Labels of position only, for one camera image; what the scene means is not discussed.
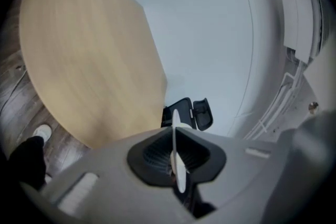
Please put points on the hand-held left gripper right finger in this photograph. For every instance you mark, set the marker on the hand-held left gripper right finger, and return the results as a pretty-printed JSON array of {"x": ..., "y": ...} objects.
[{"x": 207, "y": 165}]

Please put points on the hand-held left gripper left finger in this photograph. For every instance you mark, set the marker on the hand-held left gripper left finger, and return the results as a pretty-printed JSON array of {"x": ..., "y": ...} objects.
[{"x": 147, "y": 165}]

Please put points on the white plate of food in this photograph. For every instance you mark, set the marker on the white plate of food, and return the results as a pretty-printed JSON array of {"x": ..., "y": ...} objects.
[{"x": 180, "y": 170}]

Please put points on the person's white shoe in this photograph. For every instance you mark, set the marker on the person's white shoe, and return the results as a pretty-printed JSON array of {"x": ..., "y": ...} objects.
[{"x": 43, "y": 131}]

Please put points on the person's black trouser leg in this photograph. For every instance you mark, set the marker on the person's black trouser leg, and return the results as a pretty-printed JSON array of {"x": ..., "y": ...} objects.
[{"x": 26, "y": 160}]

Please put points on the round wooden table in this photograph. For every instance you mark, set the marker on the round wooden table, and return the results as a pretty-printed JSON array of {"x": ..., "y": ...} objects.
[{"x": 86, "y": 47}]

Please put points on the white wall pipe conduit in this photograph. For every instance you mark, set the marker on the white wall pipe conduit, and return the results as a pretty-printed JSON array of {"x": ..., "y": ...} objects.
[{"x": 281, "y": 102}]

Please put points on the white wall air conditioner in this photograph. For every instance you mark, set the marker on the white wall air conditioner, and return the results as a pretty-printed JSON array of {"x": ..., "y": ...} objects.
[{"x": 302, "y": 23}]

